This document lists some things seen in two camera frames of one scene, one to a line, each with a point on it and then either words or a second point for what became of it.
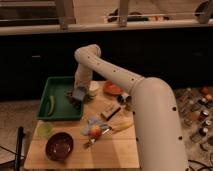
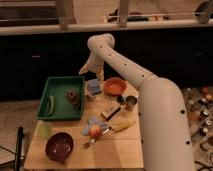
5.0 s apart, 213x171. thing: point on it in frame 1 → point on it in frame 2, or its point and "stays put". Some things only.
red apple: x=95 y=131 stays put
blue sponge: x=79 y=94 → x=94 y=86
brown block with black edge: x=110 y=112 stays put
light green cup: x=44 y=129 stays put
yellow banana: x=122 y=124 stays put
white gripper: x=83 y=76 → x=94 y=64
